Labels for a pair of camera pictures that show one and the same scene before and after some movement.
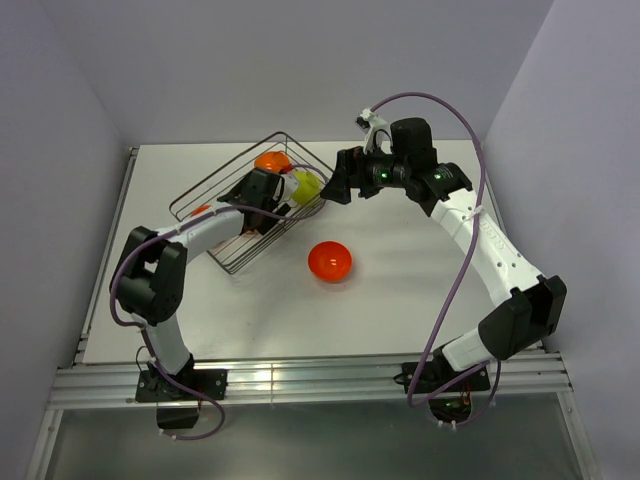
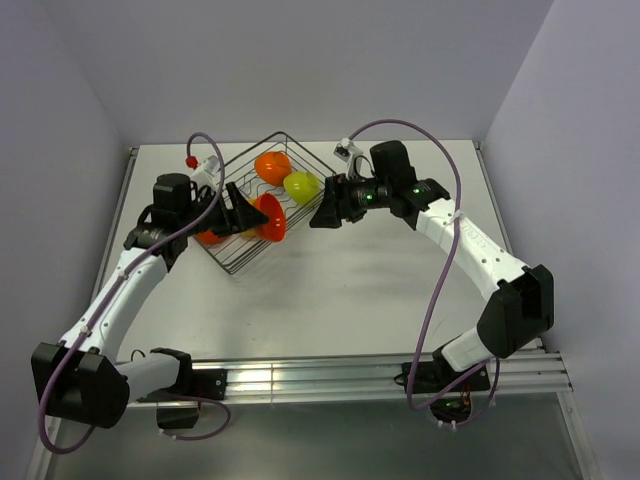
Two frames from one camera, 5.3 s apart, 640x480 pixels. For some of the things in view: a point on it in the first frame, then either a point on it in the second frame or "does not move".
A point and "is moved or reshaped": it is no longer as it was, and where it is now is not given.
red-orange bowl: [330, 261] is moved or reshaped
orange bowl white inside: [273, 160] does not move
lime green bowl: [307, 189] does not move
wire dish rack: [277, 185] does not move
